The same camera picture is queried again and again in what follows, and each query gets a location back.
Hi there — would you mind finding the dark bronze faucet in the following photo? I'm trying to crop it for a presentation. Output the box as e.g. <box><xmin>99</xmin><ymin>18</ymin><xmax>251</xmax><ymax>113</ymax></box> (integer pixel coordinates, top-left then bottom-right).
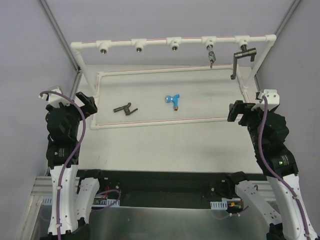
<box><xmin>113</xmin><ymin>102</ymin><xmax>138</xmax><ymax>116</ymax></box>

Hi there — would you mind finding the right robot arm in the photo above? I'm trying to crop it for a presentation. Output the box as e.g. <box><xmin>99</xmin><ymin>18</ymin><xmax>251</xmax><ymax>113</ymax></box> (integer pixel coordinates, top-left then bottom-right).
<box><xmin>215</xmin><ymin>97</ymin><xmax>320</xmax><ymax>240</ymax></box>

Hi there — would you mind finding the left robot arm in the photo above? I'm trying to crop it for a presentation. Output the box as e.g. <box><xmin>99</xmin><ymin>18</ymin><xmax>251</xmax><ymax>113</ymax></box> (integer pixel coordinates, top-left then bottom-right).
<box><xmin>39</xmin><ymin>90</ymin><xmax>106</xmax><ymax>240</ymax></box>

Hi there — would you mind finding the dark long-spout faucet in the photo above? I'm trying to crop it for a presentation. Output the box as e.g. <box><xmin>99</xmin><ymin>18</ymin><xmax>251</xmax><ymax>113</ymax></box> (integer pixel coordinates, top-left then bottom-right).
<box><xmin>230</xmin><ymin>44</ymin><xmax>257</xmax><ymax>80</ymax></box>

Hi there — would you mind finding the blue plastic faucet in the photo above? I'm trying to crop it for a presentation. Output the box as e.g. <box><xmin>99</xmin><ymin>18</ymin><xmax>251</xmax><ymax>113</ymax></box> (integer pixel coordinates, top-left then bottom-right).
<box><xmin>165</xmin><ymin>94</ymin><xmax>180</xmax><ymax>111</ymax></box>

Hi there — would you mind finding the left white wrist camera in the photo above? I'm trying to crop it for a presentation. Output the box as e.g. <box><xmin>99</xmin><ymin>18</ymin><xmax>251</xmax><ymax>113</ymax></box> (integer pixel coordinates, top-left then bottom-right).
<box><xmin>38</xmin><ymin>85</ymin><xmax>70</xmax><ymax>108</ymax></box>

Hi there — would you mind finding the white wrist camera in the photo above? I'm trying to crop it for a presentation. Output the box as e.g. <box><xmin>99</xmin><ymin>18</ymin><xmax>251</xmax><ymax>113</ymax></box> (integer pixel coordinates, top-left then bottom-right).
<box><xmin>38</xmin><ymin>85</ymin><xmax>70</xmax><ymax>108</ymax></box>
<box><xmin>252</xmin><ymin>89</ymin><xmax>280</xmax><ymax>111</ymax></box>

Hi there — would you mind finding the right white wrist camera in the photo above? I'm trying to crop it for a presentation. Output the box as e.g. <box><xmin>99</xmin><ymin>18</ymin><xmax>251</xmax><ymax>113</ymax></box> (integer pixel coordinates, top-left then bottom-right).
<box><xmin>252</xmin><ymin>89</ymin><xmax>280</xmax><ymax>111</ymax></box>

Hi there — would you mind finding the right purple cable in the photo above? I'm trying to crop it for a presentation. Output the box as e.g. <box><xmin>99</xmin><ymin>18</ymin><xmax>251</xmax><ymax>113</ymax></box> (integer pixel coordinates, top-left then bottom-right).
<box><xmin>259</xmin><ymin>95</ymin><xmax>313</xmax><ymax>240</ymax></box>

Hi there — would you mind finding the chrome faucet on frame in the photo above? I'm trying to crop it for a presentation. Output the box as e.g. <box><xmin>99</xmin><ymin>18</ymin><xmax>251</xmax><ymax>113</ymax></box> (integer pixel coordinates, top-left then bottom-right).
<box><xmin>206</xmin><ymin>44</ymin><xmax>216</xmax><ymax>69</ymax></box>

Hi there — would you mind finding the left white cable duct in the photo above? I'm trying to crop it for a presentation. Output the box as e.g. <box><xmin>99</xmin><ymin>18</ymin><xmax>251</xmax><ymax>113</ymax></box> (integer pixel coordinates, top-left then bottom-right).
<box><xmin>41</xmin><ymin>196</ymin><xmax>121</xmax><ymax>208</ymax></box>

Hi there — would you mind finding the white cable duct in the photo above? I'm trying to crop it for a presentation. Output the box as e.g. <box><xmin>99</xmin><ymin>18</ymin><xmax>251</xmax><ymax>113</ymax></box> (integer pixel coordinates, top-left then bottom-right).
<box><xmin>210</xmin><ymin>200</ymin><xmax>228</xmax><ymax>211</ymax></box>
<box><xmin>41</xmin><ymin>196</ymin><xmax>121</xmax><ymax>208</ymax></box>

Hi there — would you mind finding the white PVC pipe frame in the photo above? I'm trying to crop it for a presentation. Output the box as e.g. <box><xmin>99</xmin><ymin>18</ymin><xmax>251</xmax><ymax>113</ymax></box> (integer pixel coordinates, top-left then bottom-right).
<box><xmin>70</xmin><ymin>33</ymin><xmax>277</xmax><ymax>131</ymax></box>

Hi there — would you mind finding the right white cable duct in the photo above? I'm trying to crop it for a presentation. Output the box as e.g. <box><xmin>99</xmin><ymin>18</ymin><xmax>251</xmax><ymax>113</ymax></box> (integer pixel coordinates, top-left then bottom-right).
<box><xmin>210</xmin><ymin>200</ymin><xmax>228</xmax><ymax>211</ymax></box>

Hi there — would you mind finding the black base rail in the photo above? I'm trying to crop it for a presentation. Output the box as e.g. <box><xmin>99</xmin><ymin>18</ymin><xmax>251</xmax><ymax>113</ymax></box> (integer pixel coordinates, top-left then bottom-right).
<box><xmin>77</xmin><ymin>169</ymin><xmax>266</xmax><ymax>208</ymax></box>

